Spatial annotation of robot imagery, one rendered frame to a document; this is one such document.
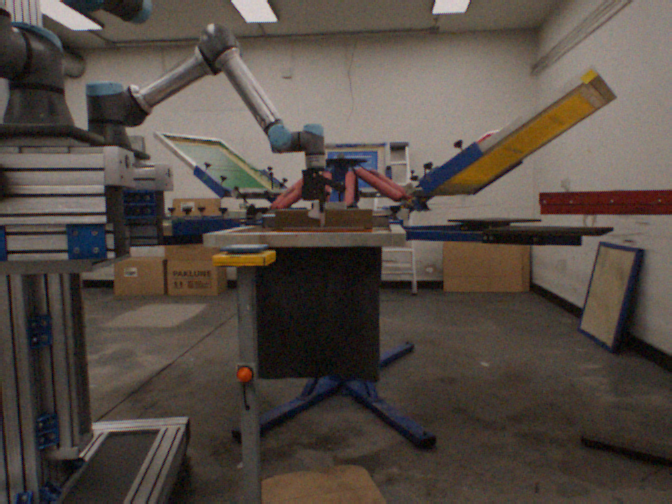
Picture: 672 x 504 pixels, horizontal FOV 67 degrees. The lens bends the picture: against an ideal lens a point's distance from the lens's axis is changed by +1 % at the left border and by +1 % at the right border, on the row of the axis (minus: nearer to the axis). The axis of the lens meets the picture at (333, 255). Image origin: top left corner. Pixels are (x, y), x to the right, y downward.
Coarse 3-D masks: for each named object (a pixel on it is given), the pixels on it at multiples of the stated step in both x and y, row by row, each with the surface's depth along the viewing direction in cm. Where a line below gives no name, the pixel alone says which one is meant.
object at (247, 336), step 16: (224, 256) 120; (240, 256) 120; (256, 256) 120; (272, 256) 128; (240, 272) 125; (240, 288) 125; (240, 304) 126; (240, 320) 126; (240, 336) 127; (256, 336) 130; (240, 352) 127; (256, 352) 129; (256, 368) 130; (240, 384) 128; (256, 384) 129; (240, 400) 129; (256, 400) 129; (256, 416) 129; (256, 432) 130; (256, 448) 130; (256, 464) 130; (256, 480) 131; (256, 496) 131
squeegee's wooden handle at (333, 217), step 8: (280, 216) 183; (288, 216) 183; (296, 216) 182; (304, 216) 182; (328, 216) 181; (336, 216) 181; (344, 216) 181; (352, 216) 180; (360, 216) 180; (368, 216) 180; (280, 224) 183; (288, 224) 183; (296, 224) 183; (304, 224) 183; (312, 224) 182; (320, 224) 182; (328, 224) 182; (336, 224) 181; (344, 224) 181; (352, 224) 181; (360, 224) 181; (368, 224) 180
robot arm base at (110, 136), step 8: (88, 120) 166; (96, 120) 164; (104, 120) 164; (112, 120) 165; (120, 120) 168; (88, 128) 166; (96, 128) 164; (104, 128) 164; (112, 128) 165; (120, 128) 168; (104, 136) 164; (112, 136) 165; (120, 136) 167; (96, 144) 163; (104, 144) 163; (112, 144) 164; (120, 144) 166; (128, 144) 169
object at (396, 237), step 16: (208, 240) 145; (224, 240) 144; (240, 240) 144; (256, 240) 143; (272, 240) 143; (288, 240) 142; (304, 240) 142; (320, 240) 142; (336, 240) 141; (352, 240) 141; (368, 240) 140; (384, 240) 140; (400, 240) 140
